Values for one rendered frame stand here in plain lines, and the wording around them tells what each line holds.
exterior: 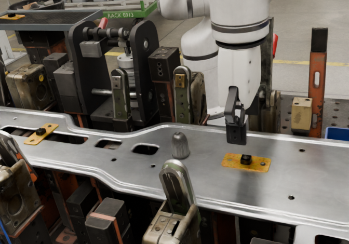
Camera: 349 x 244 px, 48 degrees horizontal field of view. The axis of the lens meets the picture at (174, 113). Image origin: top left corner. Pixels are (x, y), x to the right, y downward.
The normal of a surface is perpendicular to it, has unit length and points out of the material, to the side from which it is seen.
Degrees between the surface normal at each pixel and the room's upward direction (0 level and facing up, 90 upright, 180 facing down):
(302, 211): 0
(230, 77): 87
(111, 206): 0
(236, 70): 83
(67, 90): 90
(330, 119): 0
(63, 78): 90
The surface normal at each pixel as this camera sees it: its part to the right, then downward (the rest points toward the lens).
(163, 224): -0.12, -0.86
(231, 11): -0.35, 0.52
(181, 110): -0.40, 0.31
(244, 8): 0.02, 0.51
